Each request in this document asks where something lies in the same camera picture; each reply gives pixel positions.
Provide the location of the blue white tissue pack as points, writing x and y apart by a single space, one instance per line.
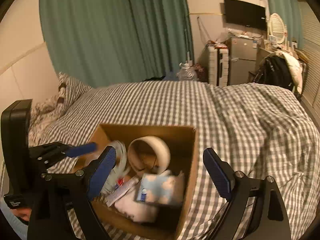
161 189

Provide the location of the white bear toy blue star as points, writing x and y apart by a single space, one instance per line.
136 211

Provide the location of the operator left hand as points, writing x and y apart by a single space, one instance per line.
22 213

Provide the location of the brown cardboard box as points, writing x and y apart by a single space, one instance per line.
183 146

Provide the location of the silver small fridge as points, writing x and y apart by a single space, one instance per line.
242 60

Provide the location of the black wall television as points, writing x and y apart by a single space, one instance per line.
246 14

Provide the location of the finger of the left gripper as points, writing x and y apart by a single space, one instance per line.
54 152

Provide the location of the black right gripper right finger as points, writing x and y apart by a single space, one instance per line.
268 219

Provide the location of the white oval vanity mirror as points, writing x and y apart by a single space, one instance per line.
277 30

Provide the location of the white cream jacket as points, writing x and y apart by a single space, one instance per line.
294 67

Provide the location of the clear plastic bottle red label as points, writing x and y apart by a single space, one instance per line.
119 171

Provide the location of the white side shelf unit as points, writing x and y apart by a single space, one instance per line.
218 66

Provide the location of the wide tape roll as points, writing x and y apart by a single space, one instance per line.
148 155

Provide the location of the checked pillow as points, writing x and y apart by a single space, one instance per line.
70 90

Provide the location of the green curtain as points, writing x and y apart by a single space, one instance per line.
289 11
102 42

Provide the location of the patterned crumpled blanket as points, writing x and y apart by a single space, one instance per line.
44 113

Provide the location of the black backpack on chair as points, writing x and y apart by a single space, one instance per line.
273 70

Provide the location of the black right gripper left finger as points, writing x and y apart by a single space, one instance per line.
49 217

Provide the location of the clear water jug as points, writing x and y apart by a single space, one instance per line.
187 72

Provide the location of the white tube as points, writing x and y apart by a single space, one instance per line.
121 191

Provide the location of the white louvered wardrobe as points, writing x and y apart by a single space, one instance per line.
310 27

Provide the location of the grey checked bed cover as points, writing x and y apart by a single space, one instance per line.
258 129

